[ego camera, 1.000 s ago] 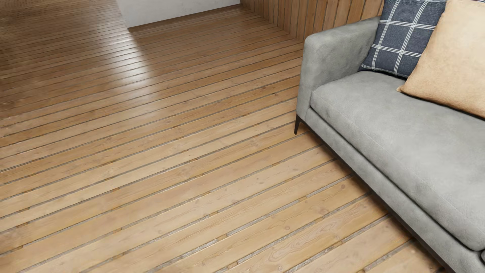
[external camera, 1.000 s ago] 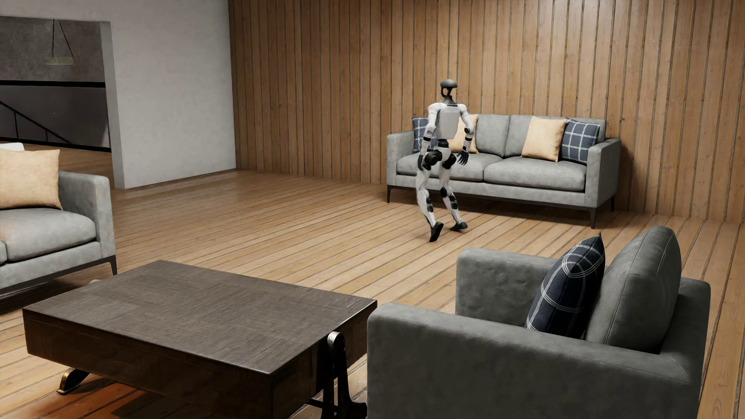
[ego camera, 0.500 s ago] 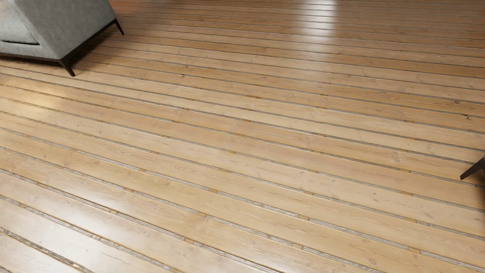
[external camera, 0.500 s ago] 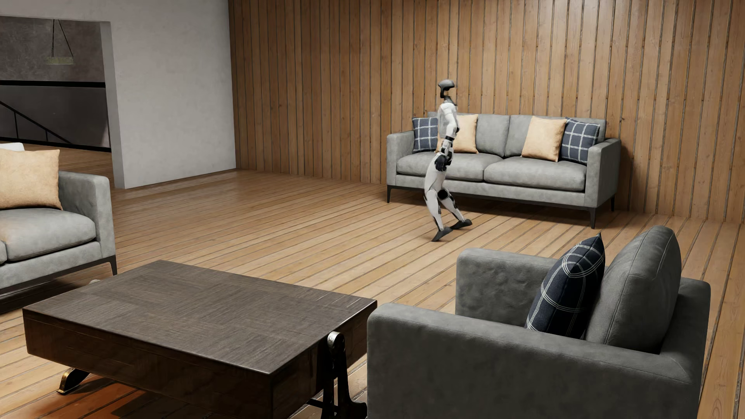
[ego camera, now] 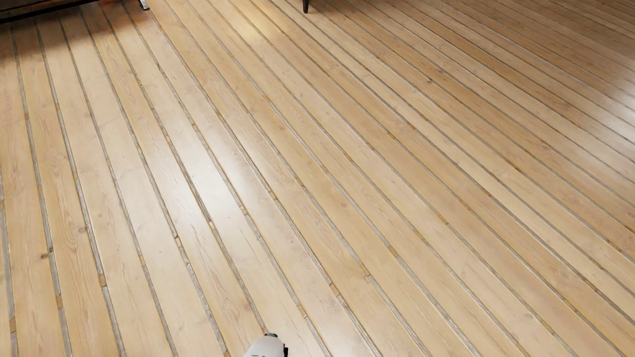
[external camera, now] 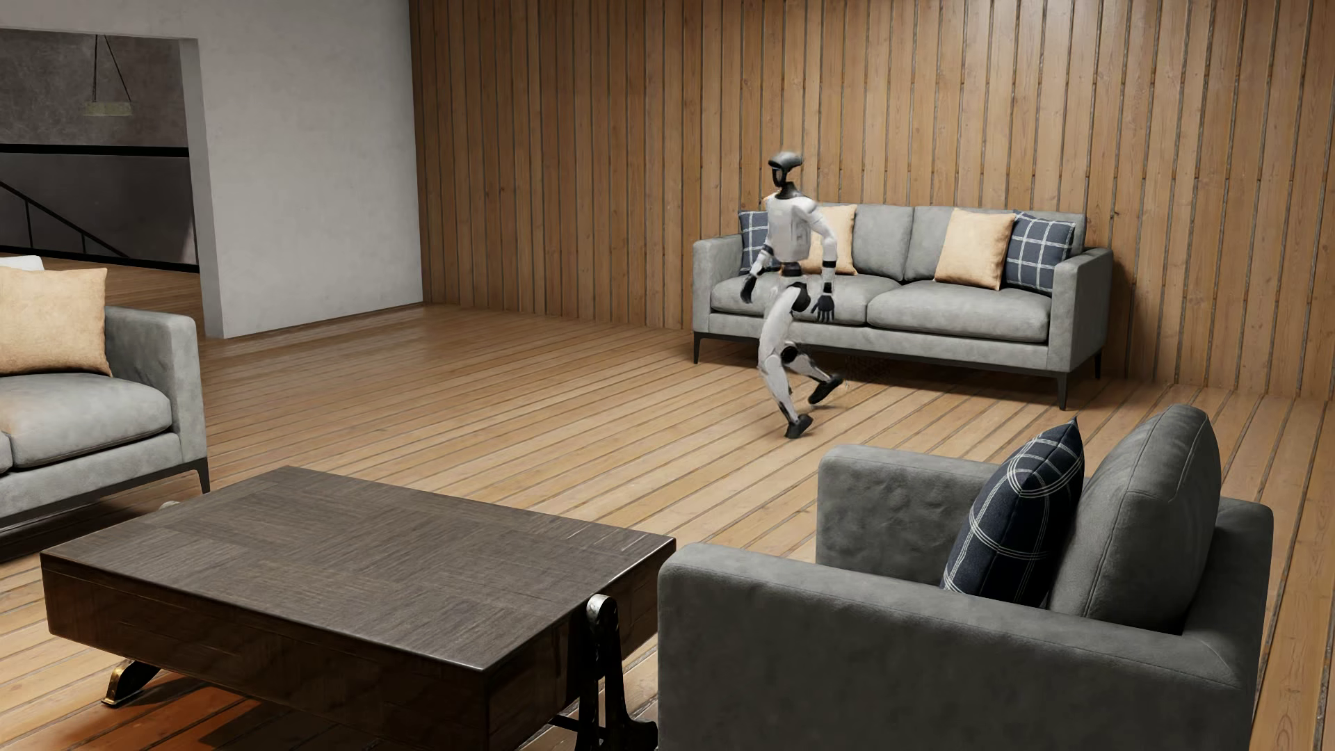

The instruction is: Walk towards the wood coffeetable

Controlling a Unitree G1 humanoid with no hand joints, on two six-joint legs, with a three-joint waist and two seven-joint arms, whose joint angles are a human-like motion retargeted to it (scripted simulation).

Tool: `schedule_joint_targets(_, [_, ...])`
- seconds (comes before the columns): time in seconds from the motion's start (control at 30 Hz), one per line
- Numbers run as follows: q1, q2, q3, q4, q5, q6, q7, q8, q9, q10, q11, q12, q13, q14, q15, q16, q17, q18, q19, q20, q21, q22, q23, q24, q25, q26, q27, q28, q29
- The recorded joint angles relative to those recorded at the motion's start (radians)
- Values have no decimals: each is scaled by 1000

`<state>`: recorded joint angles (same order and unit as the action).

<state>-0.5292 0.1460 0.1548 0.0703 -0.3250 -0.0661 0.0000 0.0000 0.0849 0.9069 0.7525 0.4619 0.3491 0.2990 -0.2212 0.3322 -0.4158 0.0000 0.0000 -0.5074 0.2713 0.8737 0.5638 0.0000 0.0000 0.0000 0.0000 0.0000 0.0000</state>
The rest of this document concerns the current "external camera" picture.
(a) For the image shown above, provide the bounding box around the navy plaid throw pillow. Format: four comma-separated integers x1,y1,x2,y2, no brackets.
941,418,1086,609
737,209,771,277
1003,213,1078,296

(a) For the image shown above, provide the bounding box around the white robot right leg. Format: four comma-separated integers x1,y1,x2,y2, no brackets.
757,277,815,440

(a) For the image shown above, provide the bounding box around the white robot leg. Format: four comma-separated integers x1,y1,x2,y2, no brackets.
782,345,845,406
757,277,815,440

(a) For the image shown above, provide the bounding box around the dark wood coffee table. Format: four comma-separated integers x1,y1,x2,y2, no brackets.
40,465,677,751

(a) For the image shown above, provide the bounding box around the hanging pendant lamp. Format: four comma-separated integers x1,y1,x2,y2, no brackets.
82,34,136,118

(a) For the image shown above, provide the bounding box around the tan throw pillow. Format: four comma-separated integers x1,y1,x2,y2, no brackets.
0,265,113,378
801,203,859,277
933,207,1017,291

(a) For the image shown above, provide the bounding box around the grey fabric armchair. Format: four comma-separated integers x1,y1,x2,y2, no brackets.
657,405,1275,751

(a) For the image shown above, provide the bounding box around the black stair railing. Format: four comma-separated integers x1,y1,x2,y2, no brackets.
0,179,200,273

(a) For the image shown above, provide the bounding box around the grey sofa with dark base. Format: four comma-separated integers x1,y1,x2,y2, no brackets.
0,305,211,535

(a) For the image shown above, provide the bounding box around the grey armchair back cushion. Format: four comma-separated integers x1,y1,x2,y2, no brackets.
1048,405,1222,636

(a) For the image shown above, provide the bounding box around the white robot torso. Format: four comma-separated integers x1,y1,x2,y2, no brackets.
766,186,818,279

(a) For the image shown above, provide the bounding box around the white robot left leg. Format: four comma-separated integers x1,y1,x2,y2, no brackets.
782,345,845,406

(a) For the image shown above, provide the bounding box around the long grey fabric sofa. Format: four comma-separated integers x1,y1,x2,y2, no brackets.
691,202,1114,411

